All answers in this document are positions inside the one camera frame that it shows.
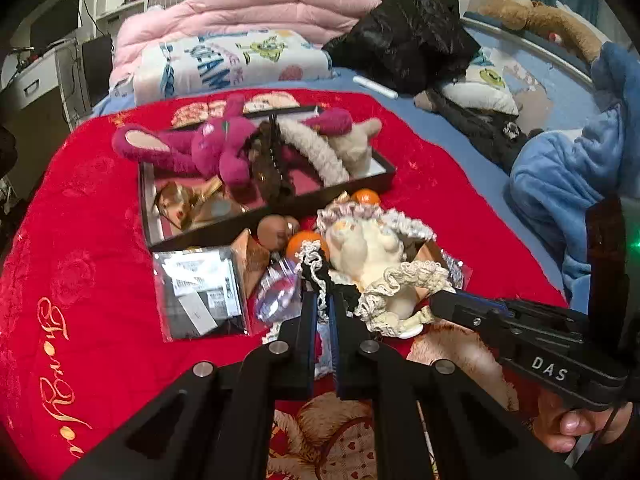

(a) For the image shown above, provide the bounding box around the white lace scrunchie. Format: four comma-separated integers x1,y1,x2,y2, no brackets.
372,206,437,242

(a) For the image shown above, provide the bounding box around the clear bag with black item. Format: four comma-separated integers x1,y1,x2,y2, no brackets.
153,246,248,341

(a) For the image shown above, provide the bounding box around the black lace-trimmed scrunchie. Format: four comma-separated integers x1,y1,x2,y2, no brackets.
295,240,361,324

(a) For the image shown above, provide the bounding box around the gold triangular snack packet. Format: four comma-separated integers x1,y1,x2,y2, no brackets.
154,177,246,231

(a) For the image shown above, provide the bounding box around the red embroidered blanket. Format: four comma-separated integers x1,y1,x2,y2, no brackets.
1,89,564,479

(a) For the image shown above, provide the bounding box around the cream knitted scrunchie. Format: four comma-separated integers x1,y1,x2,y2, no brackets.
354,261,454,339

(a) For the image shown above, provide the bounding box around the brown small plush toy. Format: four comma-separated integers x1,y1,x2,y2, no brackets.
256,214,299,252

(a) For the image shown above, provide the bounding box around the black shallow tray box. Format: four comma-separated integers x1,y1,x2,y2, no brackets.
136,104,397,253

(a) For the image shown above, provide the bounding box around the white desk with drawer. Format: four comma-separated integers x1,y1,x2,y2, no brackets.
1,38,91,131

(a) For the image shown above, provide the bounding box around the monster print pillow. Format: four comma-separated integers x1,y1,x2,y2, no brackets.
439,47,520,116

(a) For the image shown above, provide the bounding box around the black puffer jacket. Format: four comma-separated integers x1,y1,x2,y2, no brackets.
322,0,480,96

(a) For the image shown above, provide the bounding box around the white plush toy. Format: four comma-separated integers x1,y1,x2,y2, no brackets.
324,216,426,331

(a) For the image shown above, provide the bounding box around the white cartoon print blanket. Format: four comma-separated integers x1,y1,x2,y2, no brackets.
132,29,333,105

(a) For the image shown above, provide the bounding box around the black computer tower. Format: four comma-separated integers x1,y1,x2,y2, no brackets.
81,35,113,106

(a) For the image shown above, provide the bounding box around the pink folded comforter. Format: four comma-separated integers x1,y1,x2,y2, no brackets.
110,0,381,86

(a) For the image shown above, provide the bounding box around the white remote control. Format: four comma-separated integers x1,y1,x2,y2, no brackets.
352,75,399,100

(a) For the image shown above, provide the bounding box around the person's right hand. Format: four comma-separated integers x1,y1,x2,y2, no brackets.
532,390,634,453

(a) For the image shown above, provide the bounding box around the blue fleece blanket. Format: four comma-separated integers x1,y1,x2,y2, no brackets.
509,41,639,313

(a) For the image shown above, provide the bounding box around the magenta plush bunny headband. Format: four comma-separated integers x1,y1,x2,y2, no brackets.
113,94,382,188

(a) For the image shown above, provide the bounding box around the brown teddy bear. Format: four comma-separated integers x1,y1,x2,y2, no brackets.
478,0,608,63

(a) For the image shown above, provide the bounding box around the orange mandarin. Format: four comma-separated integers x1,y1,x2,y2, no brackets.
350,188,381,205
285,228,330,265

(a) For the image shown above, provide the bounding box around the tan triangular snack packet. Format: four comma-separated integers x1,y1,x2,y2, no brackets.
231,229,270,299

